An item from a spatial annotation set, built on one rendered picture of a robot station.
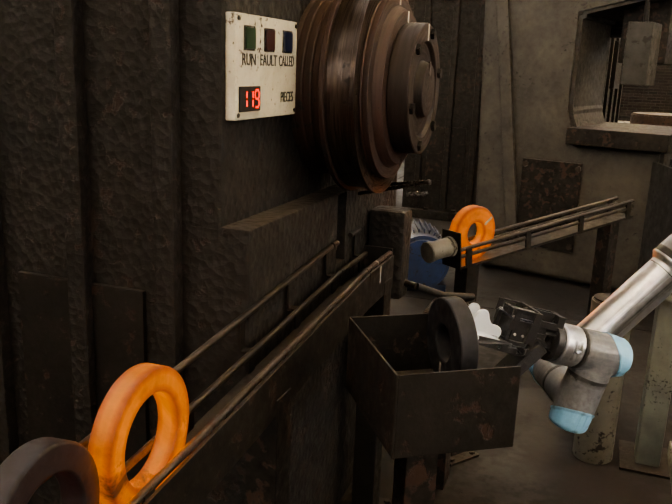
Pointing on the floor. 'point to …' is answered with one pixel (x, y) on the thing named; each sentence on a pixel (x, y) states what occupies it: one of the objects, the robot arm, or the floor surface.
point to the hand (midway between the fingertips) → (452, 331)
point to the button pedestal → (653, 403)
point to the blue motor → (420, 232)
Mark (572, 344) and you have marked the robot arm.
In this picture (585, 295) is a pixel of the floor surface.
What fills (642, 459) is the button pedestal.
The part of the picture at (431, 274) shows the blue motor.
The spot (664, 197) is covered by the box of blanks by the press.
